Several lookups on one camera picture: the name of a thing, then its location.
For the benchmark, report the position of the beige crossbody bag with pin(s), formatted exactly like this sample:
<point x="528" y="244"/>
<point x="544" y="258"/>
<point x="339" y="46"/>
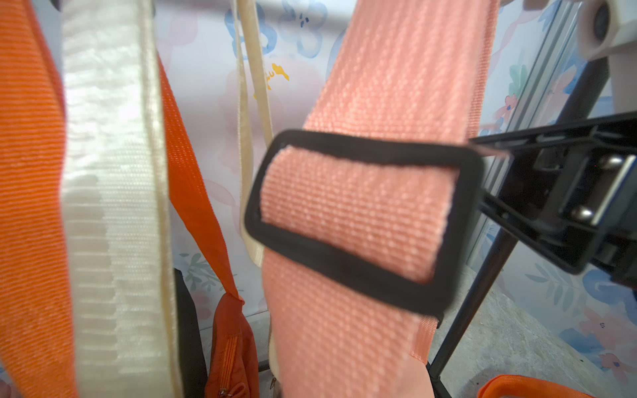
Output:
<point x="128" y="163"/>

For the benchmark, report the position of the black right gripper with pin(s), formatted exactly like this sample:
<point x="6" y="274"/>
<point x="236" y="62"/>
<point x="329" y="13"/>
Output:
<point x="589" y="217"/>

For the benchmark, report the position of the black clothes rack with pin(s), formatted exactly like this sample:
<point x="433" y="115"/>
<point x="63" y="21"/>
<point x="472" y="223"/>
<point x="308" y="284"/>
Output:
<point x="579" y="105"/>

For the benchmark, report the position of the black crossbody bag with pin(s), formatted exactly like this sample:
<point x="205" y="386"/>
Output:
<point x="191" y="338"/>

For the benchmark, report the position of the orange crossbody bag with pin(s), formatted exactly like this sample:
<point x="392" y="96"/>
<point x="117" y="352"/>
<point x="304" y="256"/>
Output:
<point x="522" y="386"/>
<point x="37" y="329"/>

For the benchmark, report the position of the pink crossbody bag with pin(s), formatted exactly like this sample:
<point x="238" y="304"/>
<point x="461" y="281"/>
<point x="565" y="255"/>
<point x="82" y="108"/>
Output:
<point x="365" y="212"/>

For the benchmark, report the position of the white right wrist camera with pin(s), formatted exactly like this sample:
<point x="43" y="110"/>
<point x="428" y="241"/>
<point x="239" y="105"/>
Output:
<point x="607" y="29"/>

